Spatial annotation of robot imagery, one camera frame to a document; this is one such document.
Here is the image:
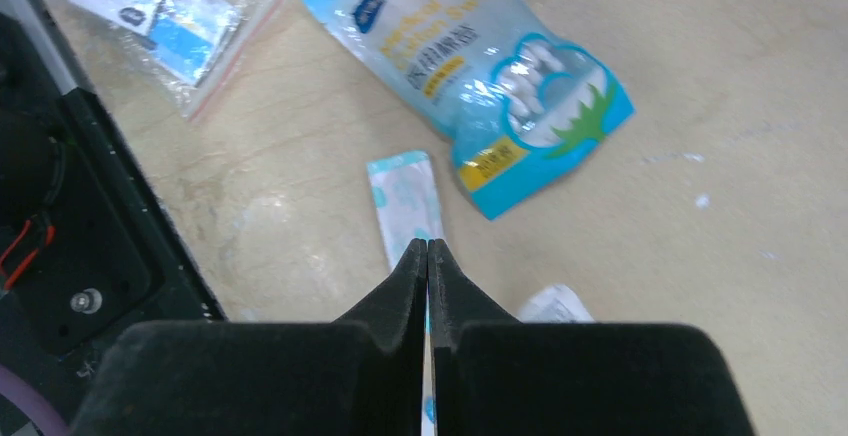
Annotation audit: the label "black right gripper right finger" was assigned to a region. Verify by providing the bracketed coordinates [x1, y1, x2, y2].
[428, 240, 755, 435]

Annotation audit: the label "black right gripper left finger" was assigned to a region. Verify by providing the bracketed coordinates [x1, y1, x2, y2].
[72, 239, 427, 435]

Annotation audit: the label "white gauze dressing packet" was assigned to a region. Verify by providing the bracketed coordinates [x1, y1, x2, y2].
[517, 284, 594, 323]

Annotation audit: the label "blue cotton swab bag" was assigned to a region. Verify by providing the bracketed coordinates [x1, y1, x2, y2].
[303, 0, 634, 220]

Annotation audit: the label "clear bag blue packets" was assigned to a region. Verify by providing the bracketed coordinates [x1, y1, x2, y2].
[66, 0, 283, 118]

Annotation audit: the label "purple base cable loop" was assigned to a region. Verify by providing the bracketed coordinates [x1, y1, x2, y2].
[0, 363, 71, 436]

